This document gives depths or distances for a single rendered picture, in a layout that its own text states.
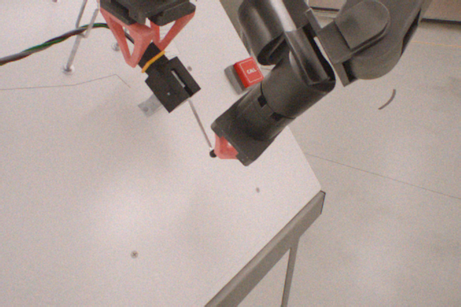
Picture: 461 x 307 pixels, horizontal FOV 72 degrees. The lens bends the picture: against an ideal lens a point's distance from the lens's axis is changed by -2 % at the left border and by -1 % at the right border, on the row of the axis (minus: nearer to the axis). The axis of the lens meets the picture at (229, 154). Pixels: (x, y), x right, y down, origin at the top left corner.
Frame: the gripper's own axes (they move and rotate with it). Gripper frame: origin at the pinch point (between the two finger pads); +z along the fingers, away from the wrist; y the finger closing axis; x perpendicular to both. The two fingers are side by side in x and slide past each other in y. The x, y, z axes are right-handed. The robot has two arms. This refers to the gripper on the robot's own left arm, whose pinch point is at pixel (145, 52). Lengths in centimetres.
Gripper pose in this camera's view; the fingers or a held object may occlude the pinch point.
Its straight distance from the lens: 46.4
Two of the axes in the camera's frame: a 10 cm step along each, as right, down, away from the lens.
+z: -2.9, 5.8, 7.6
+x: 8.0, 5.8, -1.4
